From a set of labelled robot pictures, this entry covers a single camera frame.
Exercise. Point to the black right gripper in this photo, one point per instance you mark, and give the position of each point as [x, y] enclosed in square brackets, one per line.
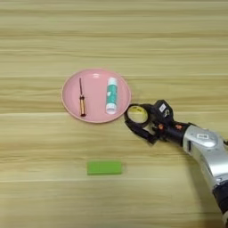
[173, 132]

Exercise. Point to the green rectangular block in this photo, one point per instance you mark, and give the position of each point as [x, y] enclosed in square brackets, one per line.
[104, 168]

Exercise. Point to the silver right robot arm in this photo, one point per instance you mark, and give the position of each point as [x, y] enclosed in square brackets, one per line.
[207, 154]

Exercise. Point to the white and teal glue stick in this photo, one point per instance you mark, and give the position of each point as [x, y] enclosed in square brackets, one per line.
[112, 95]

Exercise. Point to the pink round plate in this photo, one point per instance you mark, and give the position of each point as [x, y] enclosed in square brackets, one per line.
[95, 89]

